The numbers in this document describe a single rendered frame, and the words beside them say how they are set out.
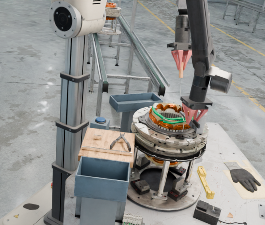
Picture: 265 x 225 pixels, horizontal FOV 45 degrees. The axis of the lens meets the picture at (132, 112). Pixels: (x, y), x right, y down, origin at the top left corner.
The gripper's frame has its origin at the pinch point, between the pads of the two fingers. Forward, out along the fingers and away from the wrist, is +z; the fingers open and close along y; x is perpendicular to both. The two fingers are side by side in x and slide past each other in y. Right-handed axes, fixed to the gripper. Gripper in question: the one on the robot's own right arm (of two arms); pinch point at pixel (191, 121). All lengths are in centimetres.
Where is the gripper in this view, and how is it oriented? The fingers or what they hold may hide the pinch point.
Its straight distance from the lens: 120.2
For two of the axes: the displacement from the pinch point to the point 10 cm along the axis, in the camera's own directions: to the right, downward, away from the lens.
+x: -3.5, -4.4, 8.3
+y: 9.3, -0.3, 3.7
